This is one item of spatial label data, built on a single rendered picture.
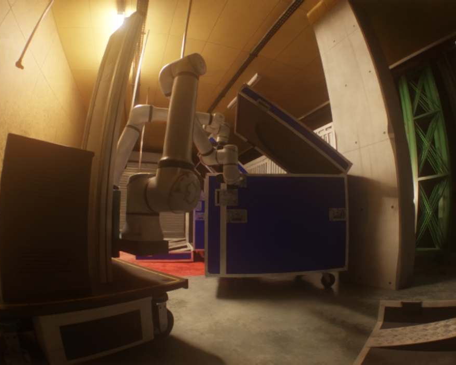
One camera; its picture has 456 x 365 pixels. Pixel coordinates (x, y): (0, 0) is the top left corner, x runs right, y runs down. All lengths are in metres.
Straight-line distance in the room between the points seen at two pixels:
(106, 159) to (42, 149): 0.33
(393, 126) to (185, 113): 1.68
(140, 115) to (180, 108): 0.64
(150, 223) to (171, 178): 0.23
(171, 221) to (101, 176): 8.07
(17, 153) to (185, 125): 0.64
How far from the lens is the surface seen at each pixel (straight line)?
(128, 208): 1.01
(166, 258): 3.16
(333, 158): 2.00
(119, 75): 1.21
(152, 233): 0.97
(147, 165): 9.17
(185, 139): 0.93
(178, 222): 9.08
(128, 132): 1.66
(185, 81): 1.06
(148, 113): 1.57
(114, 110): 1.12
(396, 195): 1.97
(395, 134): 2.11
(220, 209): 1.75
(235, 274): 1.80
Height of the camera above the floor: 0.62
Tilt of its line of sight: 9 degrees up
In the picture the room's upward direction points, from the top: straight up
